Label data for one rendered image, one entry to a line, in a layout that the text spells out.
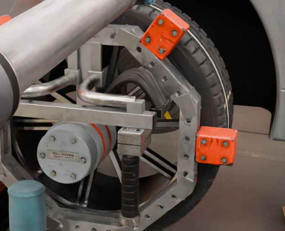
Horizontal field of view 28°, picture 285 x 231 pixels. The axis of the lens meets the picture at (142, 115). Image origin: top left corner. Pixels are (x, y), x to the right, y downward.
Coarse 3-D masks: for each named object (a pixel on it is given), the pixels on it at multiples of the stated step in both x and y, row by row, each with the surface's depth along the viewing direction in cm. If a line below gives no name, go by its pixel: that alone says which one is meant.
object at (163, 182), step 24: (120, 48) 144; (48, 72) 171; (144, 96) 145; (24, 120) 155; (48, 120) 154; (168, 120) 146; (24, 144) 159; (24, 168) 157; (96, 168) 155; (120, 168) 152; (168, 168) 149; (48, 192) 157; (72, 192) 161; (96, 192) 165; (120, 192) 166; (144, 192) 160
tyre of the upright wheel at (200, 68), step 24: (120, 24) 139; (144, 24) 138; (192, 24) 151; (192, 48) 137; (216, 48) 156; (192, 72) 138; (216, 72) 143; (216, 96) 139; (216, 120) 140; (216, 168) 145; (192, 192) 147; (168, 216) 150
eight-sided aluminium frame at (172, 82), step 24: (144, 48) 131; (168, 72) 131; (192, 96) 131; (192, 120) 132; (0, 144) 147; (192, 144) 134; (0, 168) 149; (192, 168) 136; (168, 192) 139; (48, 216) 149; (72, 216) 153; (96, 216) 151; (144, 216) 143
